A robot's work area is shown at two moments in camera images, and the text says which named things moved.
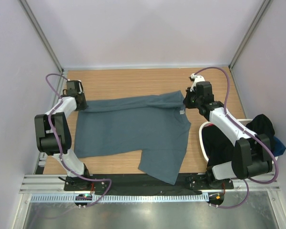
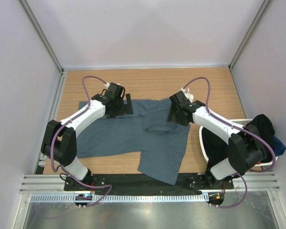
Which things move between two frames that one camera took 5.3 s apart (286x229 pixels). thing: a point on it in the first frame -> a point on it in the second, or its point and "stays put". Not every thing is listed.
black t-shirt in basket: (218, 148) stays put
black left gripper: (84, 105) -> (123, 110)
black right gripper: (187, 101) -> (171, 117)
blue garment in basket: (279, 147) stays put
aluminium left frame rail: (38, 28) stays put
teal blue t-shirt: (155, 124) stays put
